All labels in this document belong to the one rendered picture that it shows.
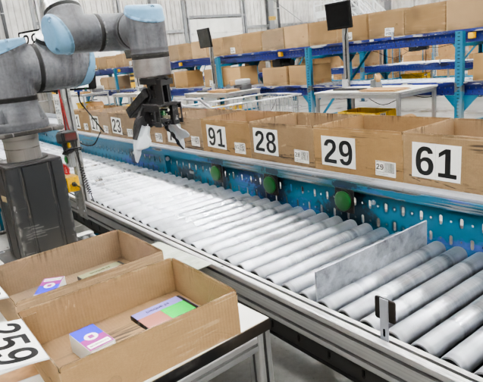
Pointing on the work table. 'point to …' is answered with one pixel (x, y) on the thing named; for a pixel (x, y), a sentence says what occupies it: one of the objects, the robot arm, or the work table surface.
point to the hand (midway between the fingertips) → (159, 156)
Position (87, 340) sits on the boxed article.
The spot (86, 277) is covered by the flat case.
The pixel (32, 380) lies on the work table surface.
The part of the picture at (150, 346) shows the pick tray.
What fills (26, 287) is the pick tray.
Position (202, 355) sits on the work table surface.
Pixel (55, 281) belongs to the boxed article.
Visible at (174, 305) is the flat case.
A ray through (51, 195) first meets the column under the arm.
